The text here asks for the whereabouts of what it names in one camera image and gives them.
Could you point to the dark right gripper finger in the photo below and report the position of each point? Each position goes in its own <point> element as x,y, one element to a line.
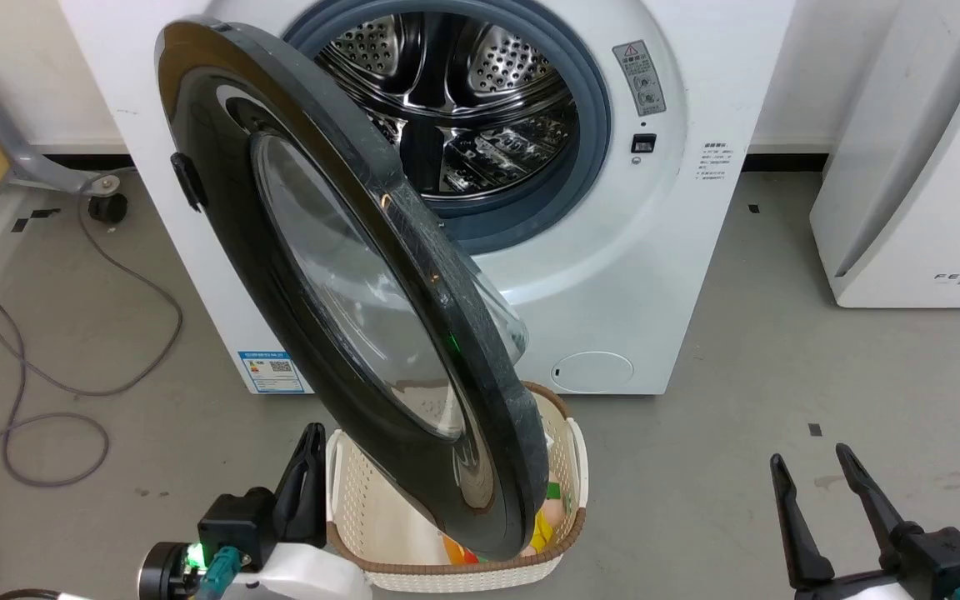
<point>872,496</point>
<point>801,533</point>

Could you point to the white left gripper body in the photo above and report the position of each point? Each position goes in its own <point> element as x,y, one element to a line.
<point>305,579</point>

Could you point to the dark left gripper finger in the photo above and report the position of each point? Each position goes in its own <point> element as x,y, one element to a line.
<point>303,500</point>

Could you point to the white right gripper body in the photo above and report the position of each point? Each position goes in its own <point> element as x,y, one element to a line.
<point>859,588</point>

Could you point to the black round washing machine door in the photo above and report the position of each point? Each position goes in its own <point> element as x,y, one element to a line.
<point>222,217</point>

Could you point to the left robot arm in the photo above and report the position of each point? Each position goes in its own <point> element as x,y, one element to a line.
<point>165,573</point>

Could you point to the white front-load washing machine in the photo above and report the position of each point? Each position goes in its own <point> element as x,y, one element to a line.
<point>655,275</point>

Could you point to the black door lock socket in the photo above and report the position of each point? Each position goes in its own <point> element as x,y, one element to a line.
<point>643,143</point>

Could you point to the grey rubber door gasket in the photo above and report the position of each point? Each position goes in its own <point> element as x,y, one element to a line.
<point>592,125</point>

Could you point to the white laundry basket brown rim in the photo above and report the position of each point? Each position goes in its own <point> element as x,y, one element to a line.
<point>363,508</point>

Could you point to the blue energy label sticker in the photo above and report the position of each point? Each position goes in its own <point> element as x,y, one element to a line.
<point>272,372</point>

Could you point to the orange toy piece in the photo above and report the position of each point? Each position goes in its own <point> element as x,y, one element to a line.
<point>457,552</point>

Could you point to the yellow toy piece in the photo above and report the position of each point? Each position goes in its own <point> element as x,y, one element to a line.
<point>542,533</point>

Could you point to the green toy piece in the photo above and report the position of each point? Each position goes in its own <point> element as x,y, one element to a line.
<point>553,490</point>

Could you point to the round white filter cover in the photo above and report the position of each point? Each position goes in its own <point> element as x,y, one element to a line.
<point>592,372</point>

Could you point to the white air purifier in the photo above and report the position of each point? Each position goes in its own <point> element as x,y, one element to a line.
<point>913,167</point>

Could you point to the black caster wheel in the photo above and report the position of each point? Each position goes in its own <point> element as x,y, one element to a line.
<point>108,208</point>

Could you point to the small text label sticker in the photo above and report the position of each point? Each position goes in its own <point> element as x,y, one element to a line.
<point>714,160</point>

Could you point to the grey metal cart leg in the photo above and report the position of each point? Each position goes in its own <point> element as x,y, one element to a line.
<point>13,142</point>

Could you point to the steel perforated washer drum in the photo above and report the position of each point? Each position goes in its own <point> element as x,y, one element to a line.
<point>447,58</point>

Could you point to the grey warning sticker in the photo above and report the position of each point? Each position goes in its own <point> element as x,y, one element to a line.
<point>639,77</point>

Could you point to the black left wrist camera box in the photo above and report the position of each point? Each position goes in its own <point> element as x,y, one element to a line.
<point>238,525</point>

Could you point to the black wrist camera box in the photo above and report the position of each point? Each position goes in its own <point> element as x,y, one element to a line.
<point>238,525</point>
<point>951,558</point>

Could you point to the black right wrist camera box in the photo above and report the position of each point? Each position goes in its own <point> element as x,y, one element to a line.
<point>951,558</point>

